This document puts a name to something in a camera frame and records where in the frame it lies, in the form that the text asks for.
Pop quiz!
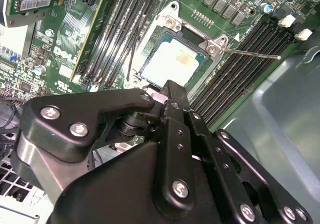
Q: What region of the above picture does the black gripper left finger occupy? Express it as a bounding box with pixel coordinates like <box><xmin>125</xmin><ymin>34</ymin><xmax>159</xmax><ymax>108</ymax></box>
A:
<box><xmin>11</xmin><ymin>80</ymin><xmax>198</xmax><ymax>211</ymax></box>

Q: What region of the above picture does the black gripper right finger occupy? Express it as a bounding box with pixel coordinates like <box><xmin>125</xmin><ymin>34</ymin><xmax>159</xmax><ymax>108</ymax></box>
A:
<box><xmin>185</xmin><ymin>108</ymin><xmax>313</xmax><ymax>224</ymax></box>

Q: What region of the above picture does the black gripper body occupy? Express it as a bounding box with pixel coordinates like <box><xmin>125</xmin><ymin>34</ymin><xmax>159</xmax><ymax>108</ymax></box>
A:
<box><xmin>48</xmin><ymin>141</ymin><xmax>237</xmax><ymax>224</ymax></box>

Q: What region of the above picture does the metal socket cover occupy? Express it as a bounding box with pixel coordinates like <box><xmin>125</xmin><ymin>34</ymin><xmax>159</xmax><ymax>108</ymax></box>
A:
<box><xmin>146</xmin><ymin>89</ymin><xmax>168</xmax><ymax>104</ymax></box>

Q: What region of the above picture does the silver CPU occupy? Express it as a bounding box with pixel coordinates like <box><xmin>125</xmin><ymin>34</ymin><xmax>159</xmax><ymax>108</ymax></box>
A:
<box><xmin>137</xmin><ymin>25</ymin><xmax>210</xmax><ymax>90</ymax></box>

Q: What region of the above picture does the metal locking lever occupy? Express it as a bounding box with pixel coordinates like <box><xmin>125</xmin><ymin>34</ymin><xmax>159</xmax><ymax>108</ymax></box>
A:
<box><xmin>221</xmin><ymin>48</ymin><xmax>281</xmax><ymax>59</ymax></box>

